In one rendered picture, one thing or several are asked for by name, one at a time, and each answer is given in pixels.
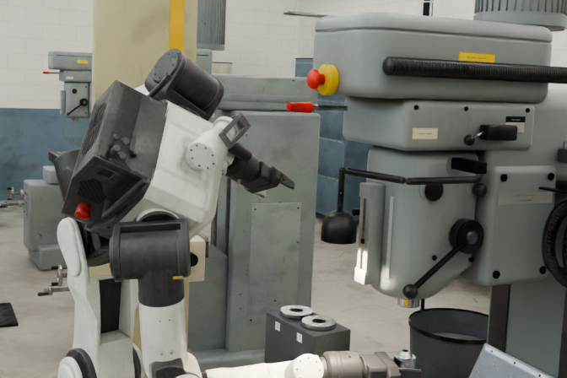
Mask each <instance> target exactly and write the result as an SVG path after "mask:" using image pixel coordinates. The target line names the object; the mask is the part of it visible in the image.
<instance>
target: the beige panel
mask: <svg viewBox="0 0 567 378"><path fill-rule="evenodd" d="M173 48H177V49H179V50H181V51H182V52H184V53H185V55H186V57H188V58H189V59H190V60H192V61H193V62H195V63H196V50H197V0H93V47H92V109H91V113H92V110H93V107H94V104H95V102H96V101H97V100H98V99H99V98H100V97H101V96H102V95H103V94H104V93H105V91H106V90H107V89H108V88H109V87H110V86H111V84H112V83H113V82H114V81H115V80H118V81H120V82H122V83H124V84H125V85H127V86H129V87H131V88H133V89H135V88H137V87H139V86H141V85H144V82H145V79H146V78H147V76H148V75H149V73H150V71H151V69H152V68H153V66H154V64H155V63H156V62H157V61H158V59H159V58H160V57H161V56H162V55H163V54H164V53H165V52H167V51H168V50H170V49H173ZM106 274H111V268H110V263H107V264H105V265H101V266H97V267H89V277H95V276H100V275H106ZM173 278H174V279H176V278H183V276H177V277H173ZM189 278H190V276H189V277H187V278H184V294H185V321H186V348H187V334H188V306H189ZM132 343H134V344H135V345H136V346H138V348H139V350H140V351H141V353H142V342H141V332H140V317H139V305H137V308H136V310H135V315H134V329H133V342H132Z"/></svg>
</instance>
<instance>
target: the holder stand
mask: <svg viewBox="0 0 567 378"><path fill-rule="evenodd" d="M350 333H351V330H350V329H348V328H346V327H344V326H342V325H340V324H338V323H336V321H335V320H334V319H332V318H330V317H327V316H320V315H318V314H316V313H315V312H313V310H312V309H311V308H309V307H306V306H302V305H287V306H284V307H282V308H281V309H280V310H276V311H270V312H267V319H266V339H265V359H264V363H265V364H275V363H280V362H286V361H292V360H295V359H297V358H298V357H300V356H301V355H303V354H313V355H318V357H321V356H322V355H323V354H324V353H325V352H330V351H349V348H350Z"/></svg>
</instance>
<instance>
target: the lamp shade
mask: <svg viewBox="0 0 567 378"><path fill-rule="evenodd" d="M356 234H357V227H356V223H355V221H354V217H353V216H352V215H351V214H350V213H348V212H346V211H344V210H343V211H337V210H335V211H331V212H330V213H329V214H327V215H326V216H325V218H324V220H323V223H322V226H321V240H322V241H324V242H326V243H331V244H339V245H347V244H353V243H355V242H356Z"/></svg>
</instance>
